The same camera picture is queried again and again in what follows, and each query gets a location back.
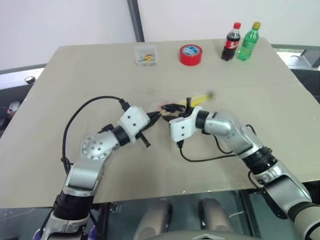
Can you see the small round black-white object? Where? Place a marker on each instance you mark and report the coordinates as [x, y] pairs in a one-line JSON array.
[[30, 79]]

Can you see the grey rounded right robot leg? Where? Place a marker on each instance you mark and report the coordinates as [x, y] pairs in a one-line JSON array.
[[215, 217]]

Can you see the black table frame leg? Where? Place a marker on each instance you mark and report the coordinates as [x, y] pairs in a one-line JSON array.
[[106, 220], [250, 217]]

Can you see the green bottle with yellow cap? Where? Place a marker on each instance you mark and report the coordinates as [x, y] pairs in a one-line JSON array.
[[248, 43]]

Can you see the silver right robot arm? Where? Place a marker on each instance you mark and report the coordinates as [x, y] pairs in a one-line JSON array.
[[225, 127]]

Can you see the small red-white device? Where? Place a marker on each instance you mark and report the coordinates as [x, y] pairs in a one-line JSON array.
[[14, 106]]

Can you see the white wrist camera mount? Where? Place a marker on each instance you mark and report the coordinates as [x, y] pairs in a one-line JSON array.
[[181, 127], [132, 120]]

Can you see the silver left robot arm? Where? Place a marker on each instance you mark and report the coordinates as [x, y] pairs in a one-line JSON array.
[[82, 175]]

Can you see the clear box of colourful pieces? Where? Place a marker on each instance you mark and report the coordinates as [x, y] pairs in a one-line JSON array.
[[146, 56]]

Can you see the grey robot torso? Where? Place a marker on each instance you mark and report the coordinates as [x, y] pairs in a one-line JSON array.
[[205, 236]]

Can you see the clear yellow-zip plastic bag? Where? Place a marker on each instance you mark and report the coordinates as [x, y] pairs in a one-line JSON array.
[[200, 98]]

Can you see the grey rounded left robot leg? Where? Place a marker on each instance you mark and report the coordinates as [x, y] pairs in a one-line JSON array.
[[152, 217]]

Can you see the red tape roll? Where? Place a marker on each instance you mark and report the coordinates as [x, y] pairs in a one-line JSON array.
[[190, 55]]

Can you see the dark vertical wall post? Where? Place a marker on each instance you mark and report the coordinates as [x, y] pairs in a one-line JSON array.
[[136, 20]]

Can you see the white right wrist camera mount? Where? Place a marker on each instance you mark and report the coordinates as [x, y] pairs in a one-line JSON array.
[[181, 127]]

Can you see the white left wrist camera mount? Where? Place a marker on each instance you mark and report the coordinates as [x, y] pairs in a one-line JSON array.
[[132, 120]]

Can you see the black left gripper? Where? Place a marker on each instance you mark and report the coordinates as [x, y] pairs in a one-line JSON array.
[[151, 120]]

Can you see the grey rounded robot leg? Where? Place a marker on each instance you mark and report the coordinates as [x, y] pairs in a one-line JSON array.
[[152, 217], [215, 217]]

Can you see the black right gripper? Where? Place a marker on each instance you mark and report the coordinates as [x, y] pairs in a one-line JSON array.
[[186, 111]]

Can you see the purple shoe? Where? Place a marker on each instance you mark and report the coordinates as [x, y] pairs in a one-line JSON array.
[[94, 231], [37, 235]]

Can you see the cola bottle with red cap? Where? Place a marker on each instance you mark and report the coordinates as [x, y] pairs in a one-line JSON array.
[[231, 43]]

